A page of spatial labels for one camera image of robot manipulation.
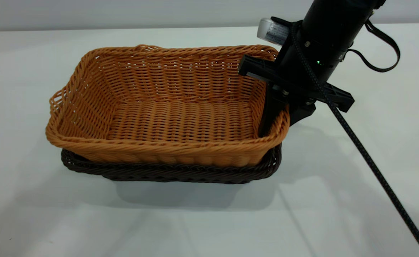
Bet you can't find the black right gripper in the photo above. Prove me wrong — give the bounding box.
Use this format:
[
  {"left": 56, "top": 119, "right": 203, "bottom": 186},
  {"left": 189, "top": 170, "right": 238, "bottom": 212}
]
[{"left": 238, "top": 54, "right": 355, "bottom": 138}]

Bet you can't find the black braided cable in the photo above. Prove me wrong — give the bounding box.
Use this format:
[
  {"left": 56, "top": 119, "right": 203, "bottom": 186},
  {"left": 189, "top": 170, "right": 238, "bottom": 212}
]
[{"left": 290, "top": 21, "right": 419, "bottom": 257}]

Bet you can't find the black wicker basket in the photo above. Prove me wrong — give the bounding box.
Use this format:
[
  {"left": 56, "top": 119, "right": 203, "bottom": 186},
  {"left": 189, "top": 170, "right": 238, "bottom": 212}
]
[{"left": 61, "top": 143, "right": 282, "bottom": 185}]

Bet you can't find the orange wicker basket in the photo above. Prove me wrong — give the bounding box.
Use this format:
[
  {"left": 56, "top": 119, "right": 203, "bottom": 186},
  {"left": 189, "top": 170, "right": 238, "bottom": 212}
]
[{"left": 45, "top": 44, "right": 290, "bottom": 168}]

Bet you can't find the black looped cable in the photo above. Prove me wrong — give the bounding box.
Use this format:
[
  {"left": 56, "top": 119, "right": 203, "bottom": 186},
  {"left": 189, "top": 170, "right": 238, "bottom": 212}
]
[{"left": 347, "top": 20, "right": 400, "bottom": 72}]

